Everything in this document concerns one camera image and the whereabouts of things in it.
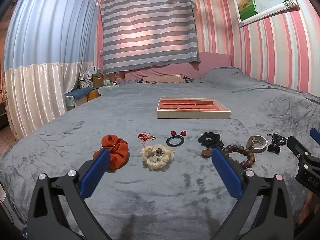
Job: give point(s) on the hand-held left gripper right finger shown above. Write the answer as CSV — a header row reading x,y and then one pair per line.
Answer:
x,y
227,172

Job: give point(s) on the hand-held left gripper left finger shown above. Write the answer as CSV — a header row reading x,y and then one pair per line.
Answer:
x,y
96,170

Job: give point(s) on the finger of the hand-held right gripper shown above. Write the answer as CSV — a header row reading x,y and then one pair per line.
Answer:
x,y
298,147
315,133

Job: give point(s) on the black hair clip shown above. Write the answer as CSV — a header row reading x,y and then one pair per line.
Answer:
x,y
274,148

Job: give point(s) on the orange scrunchie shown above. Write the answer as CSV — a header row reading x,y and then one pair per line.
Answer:
x,y
117,150

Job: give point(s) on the black scrunchie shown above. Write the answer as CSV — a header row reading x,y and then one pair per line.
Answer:
x,y
210,140

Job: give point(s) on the white bangle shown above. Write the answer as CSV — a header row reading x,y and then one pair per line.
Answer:
x,y
257,145

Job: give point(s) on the cream scrunchie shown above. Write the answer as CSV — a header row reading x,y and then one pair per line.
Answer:
x,y
156,161

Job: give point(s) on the cream jewelry tray orange lining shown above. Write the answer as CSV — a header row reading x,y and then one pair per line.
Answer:
x,y
192,107

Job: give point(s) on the person's right hand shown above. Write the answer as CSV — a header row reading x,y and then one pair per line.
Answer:
x,y
305,210

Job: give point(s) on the grey plush blanket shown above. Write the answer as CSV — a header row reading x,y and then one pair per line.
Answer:
x,y
160,200

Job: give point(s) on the cardboard box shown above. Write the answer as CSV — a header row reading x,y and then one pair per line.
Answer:
x,y
98,80

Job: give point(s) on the patterned storage box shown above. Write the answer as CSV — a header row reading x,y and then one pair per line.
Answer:
x,y
85,80

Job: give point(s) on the white small appliance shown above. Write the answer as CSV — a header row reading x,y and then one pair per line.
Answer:
x,y
93,69

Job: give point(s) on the pink headboard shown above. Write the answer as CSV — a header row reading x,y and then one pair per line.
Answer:
x,y
207,65

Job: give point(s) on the tan pillow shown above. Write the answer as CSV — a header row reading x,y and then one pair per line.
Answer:
x,y
162,79

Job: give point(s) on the blue and white curtain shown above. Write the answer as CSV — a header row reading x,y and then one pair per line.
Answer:
x,y
45,55

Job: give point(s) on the framed wedding photo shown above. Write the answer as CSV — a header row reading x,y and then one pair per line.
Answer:
x,y
265,0

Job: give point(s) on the grey white striped cloth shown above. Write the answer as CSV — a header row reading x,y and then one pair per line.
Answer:
x,y
150,30

